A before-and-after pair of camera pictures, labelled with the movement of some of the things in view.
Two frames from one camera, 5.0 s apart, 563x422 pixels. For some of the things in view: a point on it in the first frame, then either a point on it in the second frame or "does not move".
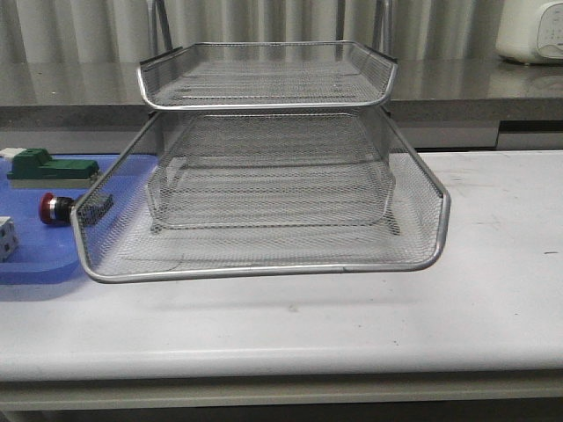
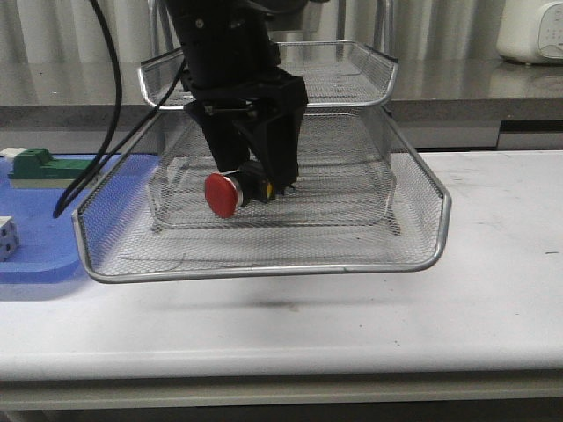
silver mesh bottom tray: [259, 185] does not move
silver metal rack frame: [276, 137] does not move
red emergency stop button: [56, 211] → [224, 196]
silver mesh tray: [236, 192] does not move
